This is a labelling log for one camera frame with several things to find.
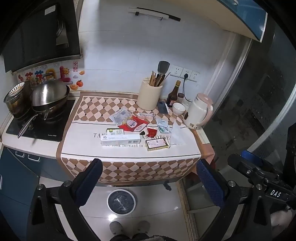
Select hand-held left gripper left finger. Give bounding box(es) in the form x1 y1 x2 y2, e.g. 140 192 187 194
27 158 103 241

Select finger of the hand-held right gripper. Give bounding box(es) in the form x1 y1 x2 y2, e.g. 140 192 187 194
228 153 266 180
241 150 278 171

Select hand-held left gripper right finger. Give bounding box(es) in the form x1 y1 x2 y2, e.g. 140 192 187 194
196 159 272 241

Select white round trash bin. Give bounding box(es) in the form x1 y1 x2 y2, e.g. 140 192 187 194
107 189 136 215

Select white tissue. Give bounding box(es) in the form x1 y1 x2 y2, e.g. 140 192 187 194
170 120 187 146

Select person's right forearm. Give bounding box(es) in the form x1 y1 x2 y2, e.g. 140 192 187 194
270 209 292 228

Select checkered table mat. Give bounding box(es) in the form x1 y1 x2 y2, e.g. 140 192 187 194
56 91 214 184

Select glass sliding door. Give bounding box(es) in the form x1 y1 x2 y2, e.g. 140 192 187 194
180 30 296 232

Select grey slipper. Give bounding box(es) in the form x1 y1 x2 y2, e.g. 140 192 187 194
136 221 151 237
109 221 124 235

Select long white carton box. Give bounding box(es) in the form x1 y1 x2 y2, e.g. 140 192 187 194
100 134 141 146

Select small yellow green box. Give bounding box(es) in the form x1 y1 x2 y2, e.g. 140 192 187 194
106 128 125 136

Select black cooktop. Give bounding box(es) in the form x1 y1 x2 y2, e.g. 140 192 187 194
6 98 76 142

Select yellow box pink label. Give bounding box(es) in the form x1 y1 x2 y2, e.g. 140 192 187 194
146 138 171 151

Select white pink electric kettle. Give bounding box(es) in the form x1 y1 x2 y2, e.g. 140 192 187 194
183 93 213 130

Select blue lower cabinet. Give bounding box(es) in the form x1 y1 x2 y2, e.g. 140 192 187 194
0 146 72 239

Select blue cabinet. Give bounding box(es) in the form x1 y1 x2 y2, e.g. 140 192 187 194
162 0 269 43
0 146 72 239

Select clear printed plastic packet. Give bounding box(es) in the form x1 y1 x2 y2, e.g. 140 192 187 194
109 110 131 126

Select large red snack packet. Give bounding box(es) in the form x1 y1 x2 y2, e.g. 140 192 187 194
118 116 148 132

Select person's right leg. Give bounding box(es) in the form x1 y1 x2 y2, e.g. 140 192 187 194
132 233 162 241

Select white bowl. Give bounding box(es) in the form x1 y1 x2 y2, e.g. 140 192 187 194
172 103 186 116

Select dark wok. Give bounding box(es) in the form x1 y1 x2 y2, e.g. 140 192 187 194
31 87 70 121

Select clear crumpled wrapper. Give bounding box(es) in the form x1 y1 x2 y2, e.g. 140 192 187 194
134 112 155 120

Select dark blue rectangular block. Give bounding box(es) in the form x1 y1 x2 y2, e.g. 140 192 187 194
158 101 169 114

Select dark sauce bottle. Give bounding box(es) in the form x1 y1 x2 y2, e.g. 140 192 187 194
166 80 181 108

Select steel mixing bowl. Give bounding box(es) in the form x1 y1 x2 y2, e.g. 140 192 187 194
31 80 69 107

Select cream utensil holder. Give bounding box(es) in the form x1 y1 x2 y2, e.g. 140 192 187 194
137 80 163 111

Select steel pot with lid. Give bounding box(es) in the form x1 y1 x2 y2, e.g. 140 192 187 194
3 82 32 116

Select bundle of wooden chopsticks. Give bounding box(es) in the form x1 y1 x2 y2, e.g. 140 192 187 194
149 71 166 88

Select grey spatula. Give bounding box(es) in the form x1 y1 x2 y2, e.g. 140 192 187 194
158 61 171 78

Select blue upper cabinet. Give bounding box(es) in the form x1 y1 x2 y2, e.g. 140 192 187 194
162 0 269 43

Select black range hood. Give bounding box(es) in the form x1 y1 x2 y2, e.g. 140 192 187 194
0 0 83 73

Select black power cable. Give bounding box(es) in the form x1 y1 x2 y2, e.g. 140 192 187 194
183 74 193 102

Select fruit wall stickers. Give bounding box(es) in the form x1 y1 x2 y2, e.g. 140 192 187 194
17 61 85 91

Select white wall rack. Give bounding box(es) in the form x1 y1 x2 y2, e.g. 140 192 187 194
129 7 181 22

